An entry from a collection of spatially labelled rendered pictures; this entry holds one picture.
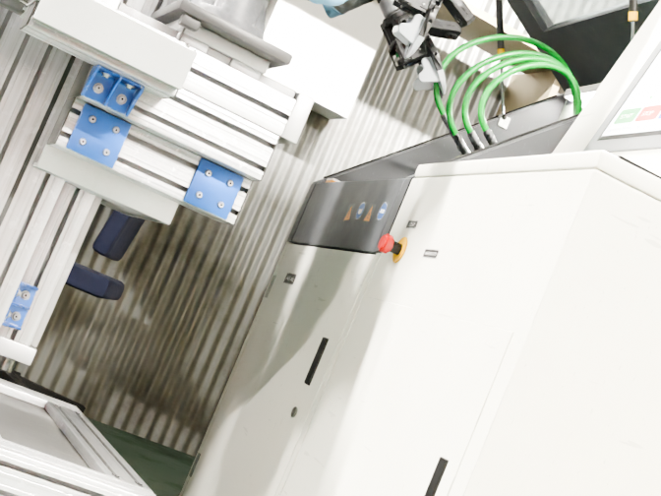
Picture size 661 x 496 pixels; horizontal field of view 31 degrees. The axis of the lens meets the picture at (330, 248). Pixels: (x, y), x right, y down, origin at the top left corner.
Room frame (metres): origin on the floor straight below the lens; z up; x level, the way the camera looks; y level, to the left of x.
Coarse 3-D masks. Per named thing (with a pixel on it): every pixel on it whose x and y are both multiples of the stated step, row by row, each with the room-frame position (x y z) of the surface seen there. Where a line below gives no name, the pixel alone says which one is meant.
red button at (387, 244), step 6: (390, 234) 2.17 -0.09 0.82; (384, 240) 2.17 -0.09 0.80; (390, 240) 2.16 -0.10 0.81; (402, 240) 2.19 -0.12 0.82; (378, 246) 2.18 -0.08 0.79; (384, 246) 2.16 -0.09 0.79; (390, 246) 2.16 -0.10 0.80; (396, 246) 2.17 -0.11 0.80; (402, 246) 2.17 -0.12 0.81; (384, 252) 2.17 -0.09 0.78; (396, 252) 2.18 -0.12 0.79; (402, 252) 2.16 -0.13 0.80; (396, 258) 2.18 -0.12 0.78
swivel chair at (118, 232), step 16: (112, 224) 3.97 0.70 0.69; (128, 224) 4.04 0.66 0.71; (96, 240) 3.98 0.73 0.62; (112, 240) 3.98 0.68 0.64; (128, 240) 4.28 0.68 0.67; (112, 256) 4.15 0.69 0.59; (80, 272) 3.81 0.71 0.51; (96, 272) 3.99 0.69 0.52; (80, 288) 3.82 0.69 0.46; (96, 288) 3.81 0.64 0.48; (112, 288) 3.93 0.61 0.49; (0, 368) 4.02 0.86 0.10; (32, 384) 4.06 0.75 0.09; (64, 400) 4.11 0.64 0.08
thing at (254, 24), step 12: (192, 0) 2.13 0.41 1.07; (204, 0) 2.10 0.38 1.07; (216, 0) 2.10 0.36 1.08; (228, 0) 2.09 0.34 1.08; (240, 0) 2.09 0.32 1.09; (252, 0) 2.10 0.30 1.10; (264, 0) 2.13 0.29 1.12; (216, 12) 2.08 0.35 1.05; (228, 12) 2.08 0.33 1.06; (240, 12) 2.09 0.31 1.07; (252, 12) 2.10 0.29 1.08; (264, 12) 2.14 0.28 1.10; (240, 24) 2.09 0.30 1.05; (252, 24) 2.10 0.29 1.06; (264, 24) 2.14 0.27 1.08
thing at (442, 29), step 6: (438, 24) 2.64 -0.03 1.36; (444, 24) 2.65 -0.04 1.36; (450, 24) 2.65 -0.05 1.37; (456, 24) 2.65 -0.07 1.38; (432, 30) 2.65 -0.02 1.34; (438, 30) 2.65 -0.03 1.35; (444, 30) 2.65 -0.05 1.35; (450, 30) 2.65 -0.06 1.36; (456, 30) 2.65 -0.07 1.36; (438, 36) 2.68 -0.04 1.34; (444, 36) 2.68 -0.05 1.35; (450, 36) 2.67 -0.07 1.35; (456, 36) 2.67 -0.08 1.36
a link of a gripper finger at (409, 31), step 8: (416, 16) 2.46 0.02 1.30; (400, 24) 2.46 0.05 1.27; (408, 24) 2.46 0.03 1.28; (416, 24) 2.47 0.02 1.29; (400, 32) 2.46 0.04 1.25; (408, 32) 2.47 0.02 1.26; (416, 32) 2.47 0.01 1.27; (408, 40) 2.47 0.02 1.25; (416, 40) 2.47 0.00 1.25; (408, 48) 2.49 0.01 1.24; (416, 48) 2.48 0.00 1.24; (408, 56) 2.49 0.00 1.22
